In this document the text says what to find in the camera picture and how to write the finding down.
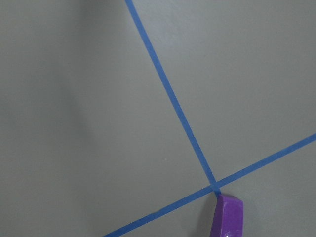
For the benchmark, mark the purple trapezoid block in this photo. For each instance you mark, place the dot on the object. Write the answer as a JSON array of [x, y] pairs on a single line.
[[228, 217]]

